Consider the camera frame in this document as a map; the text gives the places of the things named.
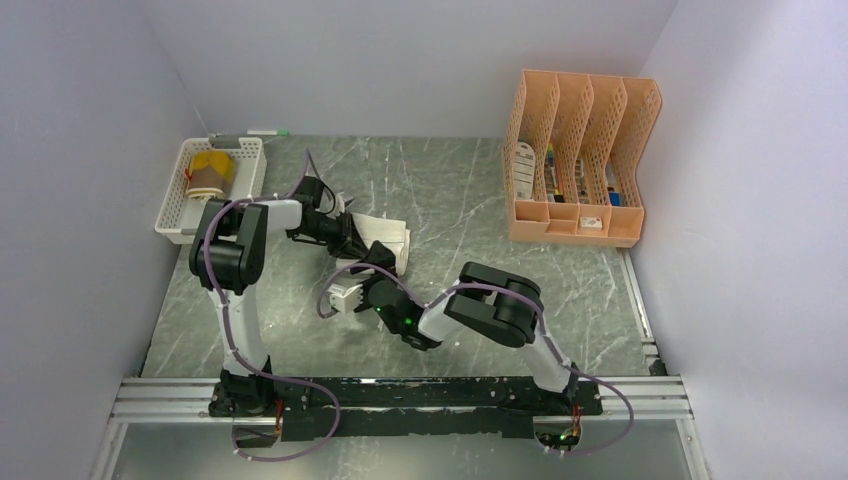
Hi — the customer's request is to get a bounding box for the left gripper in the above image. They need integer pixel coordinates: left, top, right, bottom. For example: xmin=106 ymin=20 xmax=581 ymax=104
xmin=294 ymin=211 xmax=369 ymax=262

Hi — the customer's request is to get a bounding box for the cream white towel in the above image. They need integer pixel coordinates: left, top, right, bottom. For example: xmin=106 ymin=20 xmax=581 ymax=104
xmin=352 ymin=213 xmax=411 ymax=276

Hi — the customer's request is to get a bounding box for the yellow brown bear towel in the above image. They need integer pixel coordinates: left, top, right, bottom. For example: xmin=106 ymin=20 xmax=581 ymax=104
xmin=185 ymin=150 xmax=237 ymax=201

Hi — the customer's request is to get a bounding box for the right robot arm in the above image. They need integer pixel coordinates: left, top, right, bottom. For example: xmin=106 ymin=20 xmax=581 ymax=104
xmin=364 ymin=262 xmax=579 ymax=414

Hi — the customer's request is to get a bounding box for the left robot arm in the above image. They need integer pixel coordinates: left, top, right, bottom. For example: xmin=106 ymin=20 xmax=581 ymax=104
xmin=189 ymin=176 xmax=368 ymax=417

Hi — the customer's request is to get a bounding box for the green white marker pen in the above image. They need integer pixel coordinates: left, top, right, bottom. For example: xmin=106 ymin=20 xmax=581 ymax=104
xmin=246 ymin=129 xmax=290 ymax=137

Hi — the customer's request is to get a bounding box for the white plastic basket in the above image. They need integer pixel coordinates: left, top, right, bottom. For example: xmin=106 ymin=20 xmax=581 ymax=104
xmin=154 ymin=136 xmax=267 ymax=245

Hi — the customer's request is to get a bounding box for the orange file organizer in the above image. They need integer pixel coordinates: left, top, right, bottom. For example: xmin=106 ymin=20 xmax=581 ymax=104
xmin=502 ymin=69 xmax=662 ymax=248

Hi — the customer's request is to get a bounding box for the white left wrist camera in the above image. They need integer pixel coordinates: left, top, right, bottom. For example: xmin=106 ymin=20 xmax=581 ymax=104
xmin=335 ymin=192 xmax=355 ymax=215

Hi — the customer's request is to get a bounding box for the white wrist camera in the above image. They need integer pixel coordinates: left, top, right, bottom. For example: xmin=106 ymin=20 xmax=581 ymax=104
xmin=328 ymin=284 xmax=364 ymax=314
xmin=335 ymin=192 xmax=355 ymax=215

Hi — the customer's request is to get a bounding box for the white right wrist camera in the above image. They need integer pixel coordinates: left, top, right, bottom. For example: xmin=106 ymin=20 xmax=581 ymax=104
xmin=328 ymin=284 xmax=364 ymax=314

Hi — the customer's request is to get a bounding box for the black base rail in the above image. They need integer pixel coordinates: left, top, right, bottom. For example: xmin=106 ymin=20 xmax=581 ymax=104
xmin=205 ymin=376 xmax=603 ymax=443

